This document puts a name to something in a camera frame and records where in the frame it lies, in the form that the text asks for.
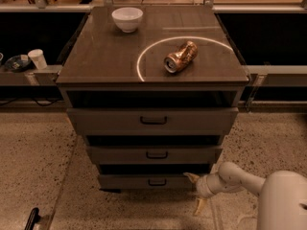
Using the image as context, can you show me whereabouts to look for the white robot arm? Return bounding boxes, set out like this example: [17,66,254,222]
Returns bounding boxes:
[184,162,307,230]

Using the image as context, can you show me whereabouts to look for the white ceramic bowl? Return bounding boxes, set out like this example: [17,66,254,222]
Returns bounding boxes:
[111,7,143,33]

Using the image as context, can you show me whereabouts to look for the black object on floor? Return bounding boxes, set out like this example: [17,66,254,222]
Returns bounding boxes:
[24,207,40,230]

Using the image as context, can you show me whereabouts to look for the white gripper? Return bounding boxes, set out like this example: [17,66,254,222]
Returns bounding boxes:
[184,172,223,216]

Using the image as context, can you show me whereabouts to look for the dark patterned bowl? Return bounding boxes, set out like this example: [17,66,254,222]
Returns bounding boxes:
[4,55,32,73]

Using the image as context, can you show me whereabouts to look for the grey top drawer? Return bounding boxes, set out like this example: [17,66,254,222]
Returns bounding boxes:
[67,107,238,136]

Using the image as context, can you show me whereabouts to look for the crushed golden soda can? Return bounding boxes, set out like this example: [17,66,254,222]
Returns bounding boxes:
[164,40,198,74]

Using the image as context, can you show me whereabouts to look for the black cable on floor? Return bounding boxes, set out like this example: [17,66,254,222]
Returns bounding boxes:
[0,96,61,107]

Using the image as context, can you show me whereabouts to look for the grey drawer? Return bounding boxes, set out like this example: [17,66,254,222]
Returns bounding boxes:
[98,174,194,190]
[67,107,238,136]
[86,146,222,165]

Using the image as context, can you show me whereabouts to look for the white paper cup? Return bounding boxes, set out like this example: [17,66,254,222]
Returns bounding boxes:
[28,49,47,69]

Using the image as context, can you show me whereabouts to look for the grey drawer cabinet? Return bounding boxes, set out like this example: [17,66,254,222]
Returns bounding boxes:
[55,5,250,194]

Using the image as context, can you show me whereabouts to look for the grey bottom drawer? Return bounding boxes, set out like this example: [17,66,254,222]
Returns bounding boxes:
[98,174,194,190]

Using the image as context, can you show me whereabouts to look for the grey middle drawer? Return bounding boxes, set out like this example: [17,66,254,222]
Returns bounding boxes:
[86,146,222,165]

